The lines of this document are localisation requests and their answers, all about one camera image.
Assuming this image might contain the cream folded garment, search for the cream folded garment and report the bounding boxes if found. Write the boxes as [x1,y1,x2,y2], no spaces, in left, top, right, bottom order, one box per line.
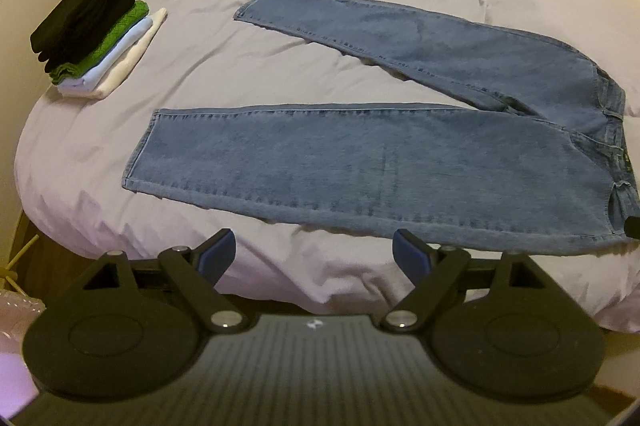
[57,7,168,101]

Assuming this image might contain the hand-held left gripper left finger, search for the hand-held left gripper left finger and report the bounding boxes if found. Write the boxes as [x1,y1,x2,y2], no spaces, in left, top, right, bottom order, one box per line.
[80,229,258,334]

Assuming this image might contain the black folded garment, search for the black folded garment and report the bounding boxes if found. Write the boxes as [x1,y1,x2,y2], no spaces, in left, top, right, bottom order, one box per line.
[30,0,137,77]

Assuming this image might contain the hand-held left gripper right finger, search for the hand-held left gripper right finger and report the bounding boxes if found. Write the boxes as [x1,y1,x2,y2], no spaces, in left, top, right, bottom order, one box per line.
[380,229,548,334]

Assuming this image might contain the white wire rack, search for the white wire rack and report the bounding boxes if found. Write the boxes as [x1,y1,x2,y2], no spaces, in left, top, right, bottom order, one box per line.
[0,233,43,302]

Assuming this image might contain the blue denim jeans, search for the blue denim jeans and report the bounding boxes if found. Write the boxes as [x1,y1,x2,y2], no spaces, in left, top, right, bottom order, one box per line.
[121,0,640,256]

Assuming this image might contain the green folded garment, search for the green folded garment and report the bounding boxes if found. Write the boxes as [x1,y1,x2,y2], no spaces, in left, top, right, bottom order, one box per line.
[49,0,150,84]

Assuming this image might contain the light blue folded garment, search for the light blue folded garment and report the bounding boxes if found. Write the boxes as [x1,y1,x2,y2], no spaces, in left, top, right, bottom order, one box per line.
[55,16,153,90]

